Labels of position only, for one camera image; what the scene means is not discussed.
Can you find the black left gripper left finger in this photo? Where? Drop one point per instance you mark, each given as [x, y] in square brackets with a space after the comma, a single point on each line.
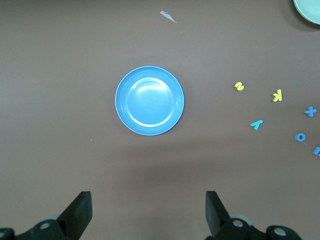
[80, 212]

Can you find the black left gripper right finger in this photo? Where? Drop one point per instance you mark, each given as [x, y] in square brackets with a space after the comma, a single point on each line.
[217, 215]

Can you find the teal foam letter y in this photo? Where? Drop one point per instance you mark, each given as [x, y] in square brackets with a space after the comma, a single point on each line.
[256, 124]

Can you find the yellow foam letter s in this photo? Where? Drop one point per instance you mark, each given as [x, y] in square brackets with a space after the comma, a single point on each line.
[239, 86]

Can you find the yellow foam letter k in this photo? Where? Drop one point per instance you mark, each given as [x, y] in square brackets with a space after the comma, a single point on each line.
[278, 96]

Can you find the blue foam letter o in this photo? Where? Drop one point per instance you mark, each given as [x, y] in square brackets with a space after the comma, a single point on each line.
[296, 137]

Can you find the blue foam letter m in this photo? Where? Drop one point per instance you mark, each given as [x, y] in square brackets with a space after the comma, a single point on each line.
[317, 151]

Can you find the blue plastic plate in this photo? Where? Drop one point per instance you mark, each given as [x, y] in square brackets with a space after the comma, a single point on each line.
[150, 100]

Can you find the blue foam letter x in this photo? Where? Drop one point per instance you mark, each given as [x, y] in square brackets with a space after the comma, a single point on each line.
[310, 111]

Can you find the pale green plastic plate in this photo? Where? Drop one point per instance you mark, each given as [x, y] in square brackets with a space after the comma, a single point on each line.
[310, 10]

